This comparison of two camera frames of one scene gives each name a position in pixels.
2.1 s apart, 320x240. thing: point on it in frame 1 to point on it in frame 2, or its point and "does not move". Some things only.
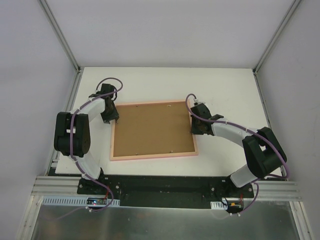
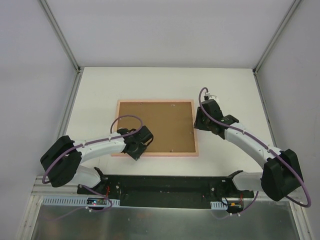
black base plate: (164, 192) does not move
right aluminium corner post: (294, 5) does not move
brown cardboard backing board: (155, 128) does not move
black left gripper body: (110, 116) to (137, 152)
